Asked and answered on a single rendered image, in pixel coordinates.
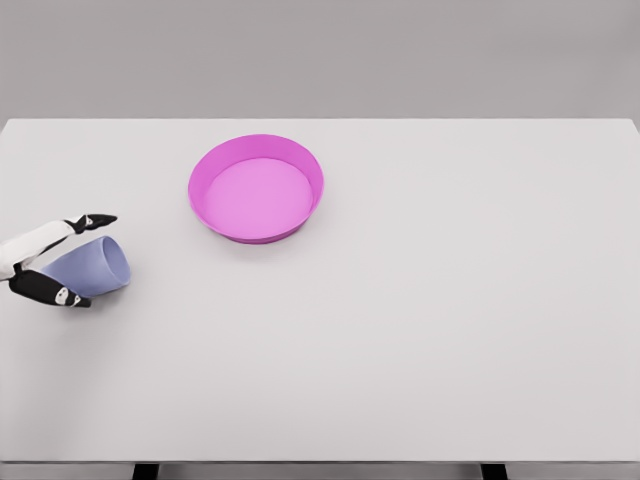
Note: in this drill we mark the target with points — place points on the pink round plate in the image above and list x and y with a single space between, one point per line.
257 192

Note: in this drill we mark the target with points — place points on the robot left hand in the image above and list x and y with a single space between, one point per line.
30 245

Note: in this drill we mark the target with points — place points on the lavender blue cup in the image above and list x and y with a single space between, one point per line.
95 267

